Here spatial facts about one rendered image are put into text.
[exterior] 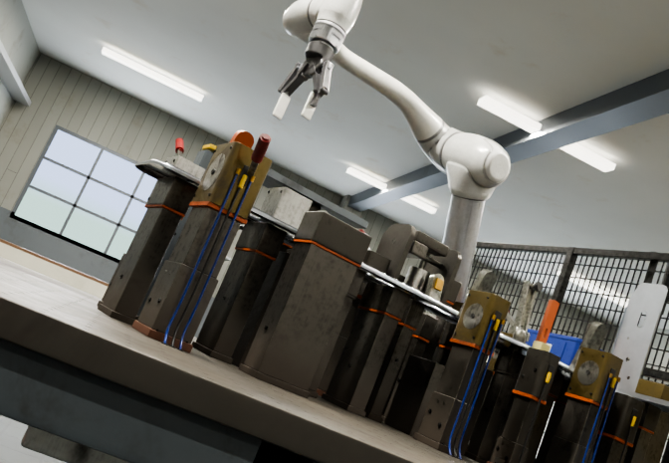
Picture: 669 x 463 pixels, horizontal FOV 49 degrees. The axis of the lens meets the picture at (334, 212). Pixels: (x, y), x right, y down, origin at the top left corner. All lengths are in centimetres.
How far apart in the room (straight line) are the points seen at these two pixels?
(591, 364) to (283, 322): 80
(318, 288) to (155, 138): 898
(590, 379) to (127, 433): 121
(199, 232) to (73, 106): 917
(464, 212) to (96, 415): 148
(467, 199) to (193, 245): 109
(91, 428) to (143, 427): 6
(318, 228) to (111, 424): 63
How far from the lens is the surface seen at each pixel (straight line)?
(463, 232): 219
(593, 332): 191
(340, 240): 141
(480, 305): 164
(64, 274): 686
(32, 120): 1040
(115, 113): 1037
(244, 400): 87
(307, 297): 139
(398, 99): 220
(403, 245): 192
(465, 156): 214
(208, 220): 128
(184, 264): 127
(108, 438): 91
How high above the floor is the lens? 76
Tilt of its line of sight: 12 degrees up
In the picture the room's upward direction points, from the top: 23 degrees clockwise
